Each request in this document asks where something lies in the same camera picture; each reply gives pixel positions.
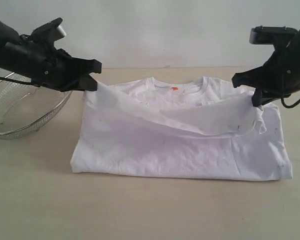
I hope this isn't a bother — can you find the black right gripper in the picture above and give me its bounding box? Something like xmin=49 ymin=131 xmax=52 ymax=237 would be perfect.
xmin=231 ymin=47 xmax=300 ymax=107

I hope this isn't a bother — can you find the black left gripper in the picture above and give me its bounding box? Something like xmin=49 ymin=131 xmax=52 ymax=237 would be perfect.
xmin=0 ymin=41 xmax=102 ymax=92

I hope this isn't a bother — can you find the white t-shirt red lettering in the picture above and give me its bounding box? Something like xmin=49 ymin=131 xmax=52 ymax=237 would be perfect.
xmin=70 ymin=76 xmax=293 ymax=181

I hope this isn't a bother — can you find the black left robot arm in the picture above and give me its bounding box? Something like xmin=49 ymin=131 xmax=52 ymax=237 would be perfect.
xmin=0 ymin=17 xmax=102 ymax=92

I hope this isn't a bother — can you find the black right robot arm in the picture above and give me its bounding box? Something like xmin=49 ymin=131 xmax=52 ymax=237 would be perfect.
xmin=231 ymin=26 xmax=300 ymax=107

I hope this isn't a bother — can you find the round metal mesh basket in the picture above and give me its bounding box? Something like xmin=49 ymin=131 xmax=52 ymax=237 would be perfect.
xmin=0 ymin=73 xmax=72 ymax=140

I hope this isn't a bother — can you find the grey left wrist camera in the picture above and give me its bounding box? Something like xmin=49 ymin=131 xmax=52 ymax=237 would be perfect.
xmin=30 ymin=17 xmax=67 ymax=46

